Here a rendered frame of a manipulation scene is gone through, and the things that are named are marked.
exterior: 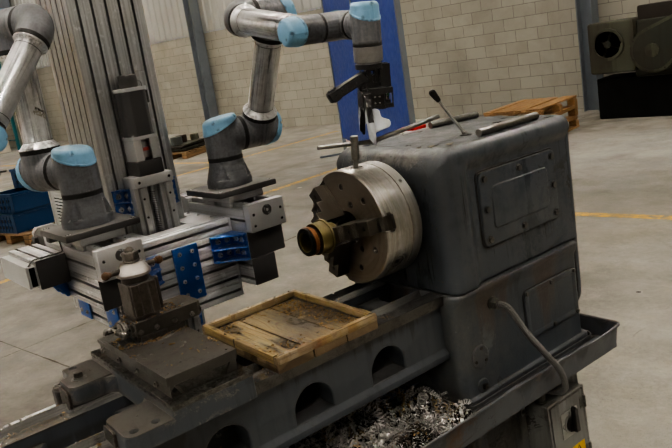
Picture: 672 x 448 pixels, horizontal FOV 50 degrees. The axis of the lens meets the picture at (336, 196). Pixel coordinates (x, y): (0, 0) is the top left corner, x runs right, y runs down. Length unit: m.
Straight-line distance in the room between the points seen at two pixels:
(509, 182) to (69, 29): 1.40
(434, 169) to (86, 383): 0.98
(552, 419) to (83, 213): 1.49
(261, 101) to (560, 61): 10.35
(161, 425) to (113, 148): 1.15
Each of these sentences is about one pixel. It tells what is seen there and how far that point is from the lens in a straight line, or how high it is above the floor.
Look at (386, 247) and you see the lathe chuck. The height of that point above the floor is 1.04.
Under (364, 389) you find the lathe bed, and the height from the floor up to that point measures 0.71.
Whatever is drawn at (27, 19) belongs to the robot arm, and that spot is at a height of 1.76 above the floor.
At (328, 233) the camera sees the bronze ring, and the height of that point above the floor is 1.10.
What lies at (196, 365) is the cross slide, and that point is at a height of 0.97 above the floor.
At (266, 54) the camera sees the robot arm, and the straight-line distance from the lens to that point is 2.31.
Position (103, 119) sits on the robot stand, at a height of 1.45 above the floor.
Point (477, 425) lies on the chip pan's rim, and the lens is 1.98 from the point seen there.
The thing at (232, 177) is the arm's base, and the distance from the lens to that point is 2.39.
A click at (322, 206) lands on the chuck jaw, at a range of 1.92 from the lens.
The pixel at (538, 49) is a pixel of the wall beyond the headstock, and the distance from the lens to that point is 12.65.
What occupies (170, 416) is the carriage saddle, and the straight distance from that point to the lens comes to 1.51.
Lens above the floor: 1.55
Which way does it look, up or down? 11 degrees down
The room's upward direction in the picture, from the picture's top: 9 degrees counter-clockwise
